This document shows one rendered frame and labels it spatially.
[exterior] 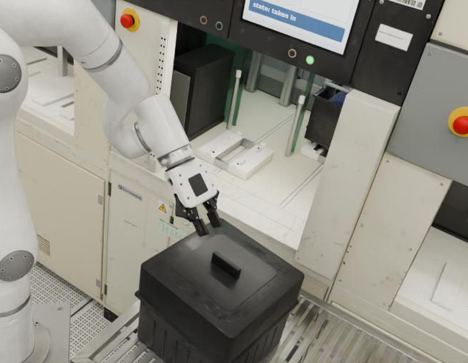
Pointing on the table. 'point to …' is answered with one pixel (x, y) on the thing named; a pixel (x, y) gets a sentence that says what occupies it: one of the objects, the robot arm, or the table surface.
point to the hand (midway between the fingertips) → (207, 223)
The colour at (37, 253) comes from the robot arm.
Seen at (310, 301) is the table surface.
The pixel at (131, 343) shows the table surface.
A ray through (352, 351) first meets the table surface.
